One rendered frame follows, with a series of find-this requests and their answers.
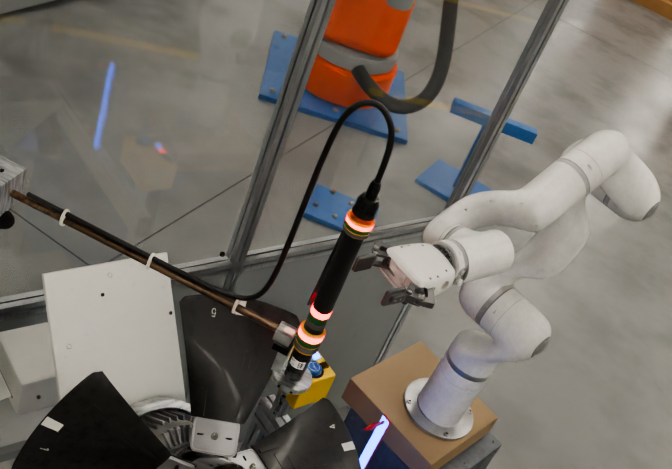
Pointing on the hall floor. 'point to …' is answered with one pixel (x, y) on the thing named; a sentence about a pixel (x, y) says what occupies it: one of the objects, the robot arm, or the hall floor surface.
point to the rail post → (251, 436)
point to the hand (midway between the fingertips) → (374, 280)
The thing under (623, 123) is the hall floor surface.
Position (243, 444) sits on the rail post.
